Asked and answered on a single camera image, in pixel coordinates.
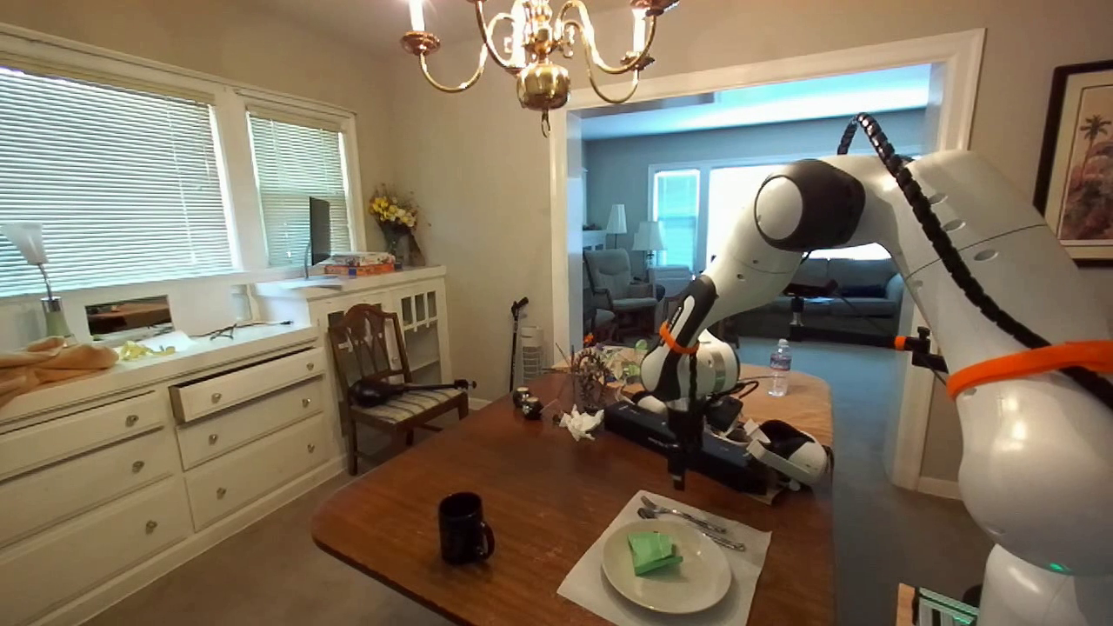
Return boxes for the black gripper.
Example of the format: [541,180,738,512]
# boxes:
[663,389,712,490]

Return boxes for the white round plate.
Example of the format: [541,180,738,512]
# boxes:
[597,515,738,620]

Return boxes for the green folded napkin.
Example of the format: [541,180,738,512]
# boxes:
[626,527,686,581]

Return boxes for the black and white handheld vacuum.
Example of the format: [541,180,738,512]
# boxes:
[603,389,836,504]

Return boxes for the white crumpled cloth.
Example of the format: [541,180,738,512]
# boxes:
[555,405,604,445]

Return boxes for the patterned clutter pile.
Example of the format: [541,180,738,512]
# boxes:
[573,340,667,399]

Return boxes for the clear water bottle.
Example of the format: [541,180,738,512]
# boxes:
[764,335,796,399]

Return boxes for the white placemat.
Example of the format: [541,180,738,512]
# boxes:
[553,488,774,626]

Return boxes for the grey armchair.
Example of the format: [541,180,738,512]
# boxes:
[581,247,663,340]

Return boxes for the black upright stick vacuum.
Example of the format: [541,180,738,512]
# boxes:
[504,296,545,405]

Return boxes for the black mug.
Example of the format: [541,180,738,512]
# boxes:
[436,490,498,569]

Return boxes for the grey sofa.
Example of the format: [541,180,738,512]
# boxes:
[740,255,907,343]

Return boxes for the white table lamp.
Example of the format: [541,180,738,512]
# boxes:
[603,200,632,255]

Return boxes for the white glass-door cabinet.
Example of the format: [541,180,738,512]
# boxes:
[304,268,449,405]

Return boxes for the dark wooden chair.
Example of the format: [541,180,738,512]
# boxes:
[325,301,473,475]

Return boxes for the yellow flowers in vase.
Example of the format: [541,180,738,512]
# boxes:
[365,185,423,271]

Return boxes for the brass chandelier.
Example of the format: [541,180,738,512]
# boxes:
[396,0,681,131]

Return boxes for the narrow white window blind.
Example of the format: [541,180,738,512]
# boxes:
[243,110,359,271]

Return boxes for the white drawer dresser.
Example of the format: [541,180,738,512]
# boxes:
[0,327,349,626]

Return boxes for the brown crumpled cloth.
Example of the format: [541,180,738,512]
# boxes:
[0,336,117,410]

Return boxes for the wide white window blind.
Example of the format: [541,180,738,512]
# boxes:
[0,66,240,299]

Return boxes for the white feather duster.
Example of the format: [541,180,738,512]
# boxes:
[8,223,68,340]

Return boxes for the orange strap on robot forearm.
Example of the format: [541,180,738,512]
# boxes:
[658,321,700,359]

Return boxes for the black camera mount rod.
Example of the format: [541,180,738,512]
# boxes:
[890,327,958,384]

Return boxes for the black long-handled object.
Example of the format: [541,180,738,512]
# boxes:
[349,371,475,410]

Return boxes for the orange strap on robot base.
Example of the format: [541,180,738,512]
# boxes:
[943,336,1113,405]

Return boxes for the framed wall picture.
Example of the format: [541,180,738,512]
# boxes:
[1032,60,1113,268]

